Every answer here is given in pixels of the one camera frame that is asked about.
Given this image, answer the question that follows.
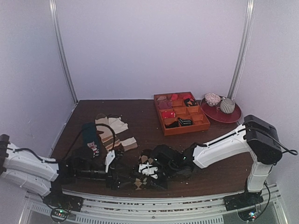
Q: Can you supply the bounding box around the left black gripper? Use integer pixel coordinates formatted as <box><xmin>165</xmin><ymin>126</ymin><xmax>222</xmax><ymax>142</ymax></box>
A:
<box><xmin>76</xmin><ymin>161</ymin><xmax>135</xmax><ymax>191</ymax></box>

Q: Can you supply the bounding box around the brown argyle sock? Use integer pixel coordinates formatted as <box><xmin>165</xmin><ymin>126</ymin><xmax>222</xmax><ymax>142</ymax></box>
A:
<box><xmin>133</xmin><ymin>149</ymin><xmax>154</xmax><ymax>190</ymax></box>

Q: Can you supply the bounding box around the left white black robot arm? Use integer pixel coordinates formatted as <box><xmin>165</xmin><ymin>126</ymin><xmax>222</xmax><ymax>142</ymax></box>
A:
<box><xmin>0</xmin><ymin>134</ymin><xmax>133</xmax><ymax>207</ymax></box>

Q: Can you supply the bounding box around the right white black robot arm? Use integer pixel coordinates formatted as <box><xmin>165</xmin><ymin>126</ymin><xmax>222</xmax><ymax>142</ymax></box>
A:
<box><xmin>132</xmin><ymin>115</ymin><xmax>283</xmax><ymax>206</ymax></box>

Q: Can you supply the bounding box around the striped beige brown sock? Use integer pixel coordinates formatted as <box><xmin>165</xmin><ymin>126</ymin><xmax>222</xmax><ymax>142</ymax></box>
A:
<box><xmin>95</xmin><ymin>113</ymin><xmax>138</xmax><ymax>151</ymax></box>

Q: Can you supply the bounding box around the dark teal cartoon sock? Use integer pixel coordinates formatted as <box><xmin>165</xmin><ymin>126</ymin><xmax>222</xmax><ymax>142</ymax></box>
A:
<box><xmin>82</xmin><ymin>122</ymin><xmax>100</xmax><ymax>157</ymax></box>

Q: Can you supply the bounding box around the black white striped rolled sock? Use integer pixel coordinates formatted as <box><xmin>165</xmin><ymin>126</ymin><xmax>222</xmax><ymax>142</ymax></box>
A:
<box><xmin>178</xmin><ymin>118</ymin><xmax>193</xmax><ymax>126</ymax></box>

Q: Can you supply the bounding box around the wooden compartment tray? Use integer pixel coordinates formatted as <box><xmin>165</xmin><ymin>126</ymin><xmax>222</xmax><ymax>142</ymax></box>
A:
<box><xmin>154</xmin><ymin>92</ymin><xmax>210</xmax><ymax>136</ymax></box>

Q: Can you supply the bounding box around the purple rolled sock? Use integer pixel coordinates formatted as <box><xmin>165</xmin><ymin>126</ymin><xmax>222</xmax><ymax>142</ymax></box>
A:
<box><xmin>157</xmin><ymin>100</ymin><xmax>172</xmax><ymax>110</ymax></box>

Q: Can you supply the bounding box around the black red rolled sock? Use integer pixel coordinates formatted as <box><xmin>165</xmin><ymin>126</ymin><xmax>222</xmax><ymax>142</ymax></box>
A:
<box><xmin>184</xmin><ymin>98</ymin><xmax>197</xmax><ymax>107</ymax></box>

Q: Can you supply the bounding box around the red round plate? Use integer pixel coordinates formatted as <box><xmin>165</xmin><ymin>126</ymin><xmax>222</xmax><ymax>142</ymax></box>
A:
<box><xmin>199</xmin><ymin>99</ymin><xmax>242</xmax><ymax>123</ymax></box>

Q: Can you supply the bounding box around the dotted white bowl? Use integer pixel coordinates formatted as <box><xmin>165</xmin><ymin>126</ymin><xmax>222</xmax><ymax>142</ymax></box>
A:
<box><xmin>205</xmin><ymin>93</ymin><xmax>221</xmax><ymax>106</ymax></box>

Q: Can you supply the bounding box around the striped white cup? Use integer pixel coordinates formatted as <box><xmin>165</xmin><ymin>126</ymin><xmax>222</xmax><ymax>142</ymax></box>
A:
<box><xmin>220</xmin><ymin>98</ymin><xmax>235</xmax><ymax>114</ymax></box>

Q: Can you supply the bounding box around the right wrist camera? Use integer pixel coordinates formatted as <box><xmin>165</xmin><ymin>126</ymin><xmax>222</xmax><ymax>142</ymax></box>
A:
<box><xmin>150</xmin><ymin>144</ymin><xmax>184</xmax><ymax>175</ymax></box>

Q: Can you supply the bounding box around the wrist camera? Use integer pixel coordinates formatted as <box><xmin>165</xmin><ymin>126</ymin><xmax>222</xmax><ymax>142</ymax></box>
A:
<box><xmin>150</xmin><ymin>144</ymin><xmax>184</xmax><ymax>175</ymax></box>
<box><xmin>66</xmin><ymin>147</ymin><xmax>94</xmax><ymax>170</ymax></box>

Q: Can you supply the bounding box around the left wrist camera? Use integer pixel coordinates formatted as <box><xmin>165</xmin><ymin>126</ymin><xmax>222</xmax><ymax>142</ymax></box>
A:
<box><xmin>66</xmin><ymin>147</ymin><xmax>94</xmax><ymax>170</ymax></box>

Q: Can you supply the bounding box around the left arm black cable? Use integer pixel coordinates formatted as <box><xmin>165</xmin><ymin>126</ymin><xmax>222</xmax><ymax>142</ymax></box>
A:
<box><xmin>63</xmin><ymin>124</ymin><xmax>117</xmax><ymax>161</ymax></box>

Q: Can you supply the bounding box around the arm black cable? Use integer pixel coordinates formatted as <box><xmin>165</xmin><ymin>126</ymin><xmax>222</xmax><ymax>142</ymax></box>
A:
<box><xmin>256</xmin><ymin>133</ymin><xmax>299</xmax><ymax>220</ymax></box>
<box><xmin>63</xmin><ymin>124</ymin><xmax>117</xmax><ymax>161</ymax></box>

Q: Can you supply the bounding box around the aluminium front rail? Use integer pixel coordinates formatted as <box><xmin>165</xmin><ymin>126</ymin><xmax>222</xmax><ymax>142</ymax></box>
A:
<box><xmin>18</xmin><ymin>184</ymin><xmax>291</xmax><ymax>224</ymax></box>

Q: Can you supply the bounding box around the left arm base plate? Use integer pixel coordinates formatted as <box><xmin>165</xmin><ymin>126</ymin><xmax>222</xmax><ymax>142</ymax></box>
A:
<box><xmin>42</xmin><ymin>192</ymin><xmax>84</xmax><ymax>212</ymax></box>

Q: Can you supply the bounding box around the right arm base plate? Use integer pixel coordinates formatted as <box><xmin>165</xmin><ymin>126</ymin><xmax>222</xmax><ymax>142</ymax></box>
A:
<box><xmin>223</xmin><ymin>191</ymin><xmax>263</xmax><ymax>211</ymax></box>

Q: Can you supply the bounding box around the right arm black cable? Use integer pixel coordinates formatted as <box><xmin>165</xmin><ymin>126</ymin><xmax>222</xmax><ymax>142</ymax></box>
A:
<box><xmin>256</xmin><ymin>133</ymin><xmax>299</xmax><ymax>220</ymax></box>

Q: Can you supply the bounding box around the right aluminium frame post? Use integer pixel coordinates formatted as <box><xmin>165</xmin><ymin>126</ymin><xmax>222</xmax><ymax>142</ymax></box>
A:
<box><xmin>228</xmin><ymin>0</ymin><xmax>255</xmax><ymax>99</ymax></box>

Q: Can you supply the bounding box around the aluminium frame post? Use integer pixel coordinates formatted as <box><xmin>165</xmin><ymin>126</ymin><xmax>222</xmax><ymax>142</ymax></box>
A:
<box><xmin>228</xmin><ymin>0</ymin><xmax>255</xmax><ymax>99</ymax></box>
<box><xmin>49</xmin><ymin>0</ymin><xmax>78</xmax><ymax>105</ymax></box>

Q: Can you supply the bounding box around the left aluminium frame post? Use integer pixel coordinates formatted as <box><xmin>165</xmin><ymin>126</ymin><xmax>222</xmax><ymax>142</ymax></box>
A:
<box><xmin>49</xmin><ymin>0</ymin><xmax>78</xmax><ymax>105</ymax></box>

